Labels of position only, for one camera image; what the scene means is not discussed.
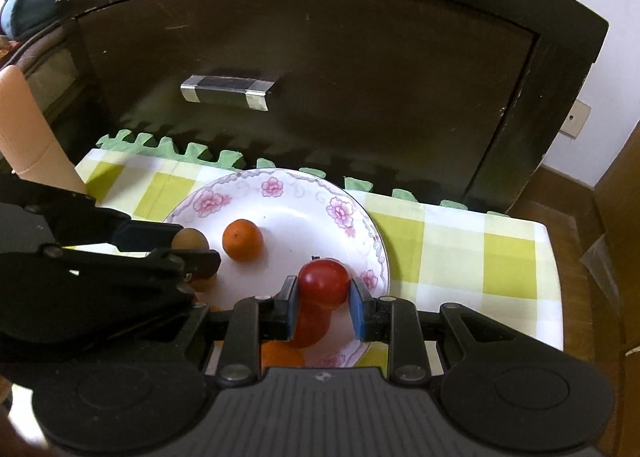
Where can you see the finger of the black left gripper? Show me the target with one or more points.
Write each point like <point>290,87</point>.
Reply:
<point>54,269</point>
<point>34,215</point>

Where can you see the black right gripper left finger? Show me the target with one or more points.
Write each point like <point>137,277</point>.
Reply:
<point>252,322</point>

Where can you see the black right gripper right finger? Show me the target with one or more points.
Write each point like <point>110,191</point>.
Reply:
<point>396,323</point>

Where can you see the brown longan fruit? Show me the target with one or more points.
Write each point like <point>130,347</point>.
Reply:
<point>189,239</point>

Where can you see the red cherry tomato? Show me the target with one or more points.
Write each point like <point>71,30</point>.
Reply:
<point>324,283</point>

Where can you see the orange cherry tomato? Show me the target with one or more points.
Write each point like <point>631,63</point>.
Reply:
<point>242,241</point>

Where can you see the orange fruit under gripper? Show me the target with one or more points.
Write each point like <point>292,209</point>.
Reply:
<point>281,354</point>

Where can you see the green foam puzzle mat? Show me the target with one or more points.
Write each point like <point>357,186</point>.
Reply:
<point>144,144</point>

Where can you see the pink ribbed cylinder case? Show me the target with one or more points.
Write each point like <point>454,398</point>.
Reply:
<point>27,140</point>

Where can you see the white floral ceramic plate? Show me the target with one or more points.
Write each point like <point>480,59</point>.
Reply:
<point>301,218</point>

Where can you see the brown sofa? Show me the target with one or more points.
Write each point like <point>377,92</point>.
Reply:
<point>59,74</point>

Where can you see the dark wooden nightstand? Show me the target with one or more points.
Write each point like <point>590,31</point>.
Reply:
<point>448,99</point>

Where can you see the brown wooden wardrobe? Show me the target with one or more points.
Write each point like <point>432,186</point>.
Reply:
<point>617,199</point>

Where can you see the silver drawer handle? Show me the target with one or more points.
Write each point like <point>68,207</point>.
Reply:
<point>238,92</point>

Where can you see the white wall socket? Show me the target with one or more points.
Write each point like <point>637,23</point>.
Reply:
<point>575,119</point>

